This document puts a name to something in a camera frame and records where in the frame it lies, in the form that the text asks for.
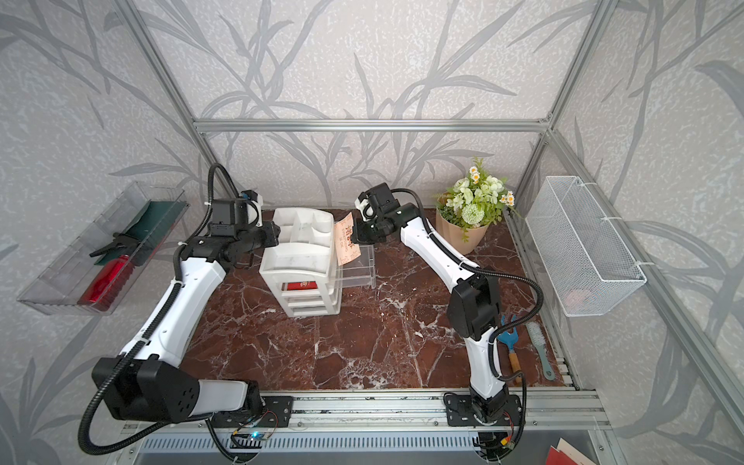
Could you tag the red item in lower drawer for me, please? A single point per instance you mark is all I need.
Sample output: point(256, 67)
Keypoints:
point(300, 286)

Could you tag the blue garden hand rake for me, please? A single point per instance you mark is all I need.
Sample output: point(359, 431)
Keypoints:
point(509, 339)

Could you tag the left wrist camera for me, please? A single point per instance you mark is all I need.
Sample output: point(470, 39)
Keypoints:
point(255, 202)

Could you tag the pink postcard red characters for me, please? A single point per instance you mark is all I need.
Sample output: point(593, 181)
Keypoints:
point(346, 251)

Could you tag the white plastic drawer organizer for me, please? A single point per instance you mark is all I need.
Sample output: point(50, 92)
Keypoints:
point(305, 252)

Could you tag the red brush in bin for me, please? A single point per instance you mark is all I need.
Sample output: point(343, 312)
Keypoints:
point(108, 284)

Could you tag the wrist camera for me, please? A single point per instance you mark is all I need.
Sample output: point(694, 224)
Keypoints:
point(255, 202)
point(377, 201)

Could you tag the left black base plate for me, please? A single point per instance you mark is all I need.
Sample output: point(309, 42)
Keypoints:
point(276, 414)

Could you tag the aluminium front rail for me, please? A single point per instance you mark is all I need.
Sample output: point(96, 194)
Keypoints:
point(424, 410)

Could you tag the white wire mesh basket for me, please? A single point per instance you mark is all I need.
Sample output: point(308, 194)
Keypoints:
point(589, 265)

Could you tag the red paper at corner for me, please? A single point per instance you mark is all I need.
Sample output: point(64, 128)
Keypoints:
point(566, 454)

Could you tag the clear plastic drawer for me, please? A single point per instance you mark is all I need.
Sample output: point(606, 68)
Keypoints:
point(360, 272)

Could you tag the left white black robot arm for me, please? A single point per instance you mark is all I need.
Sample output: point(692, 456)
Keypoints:
point(145, 382)

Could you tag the potted white flower plant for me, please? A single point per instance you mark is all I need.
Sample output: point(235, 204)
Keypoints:
point(467, 209)

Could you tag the clear plastic wall bin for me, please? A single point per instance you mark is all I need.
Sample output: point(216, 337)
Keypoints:
point(58, 288)

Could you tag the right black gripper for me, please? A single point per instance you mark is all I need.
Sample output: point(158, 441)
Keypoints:
point(357, 236)

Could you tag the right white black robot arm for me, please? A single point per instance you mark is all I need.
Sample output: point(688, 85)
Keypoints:
point(475, 302)

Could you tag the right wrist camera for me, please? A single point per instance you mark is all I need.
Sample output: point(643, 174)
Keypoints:
point(377, 201)

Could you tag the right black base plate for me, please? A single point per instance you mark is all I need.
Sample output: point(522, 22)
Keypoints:
point(461, 411)

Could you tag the black clamp in bin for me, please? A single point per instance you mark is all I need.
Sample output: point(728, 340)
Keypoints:
point(121, 244)

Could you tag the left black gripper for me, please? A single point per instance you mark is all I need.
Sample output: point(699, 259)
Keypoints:
point(272, 235)

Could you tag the green card in bin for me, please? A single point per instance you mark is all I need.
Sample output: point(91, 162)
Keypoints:
point(151, 226)

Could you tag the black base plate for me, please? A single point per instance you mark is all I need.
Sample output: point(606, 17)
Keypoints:
point(276, 414)
point(461, 411)

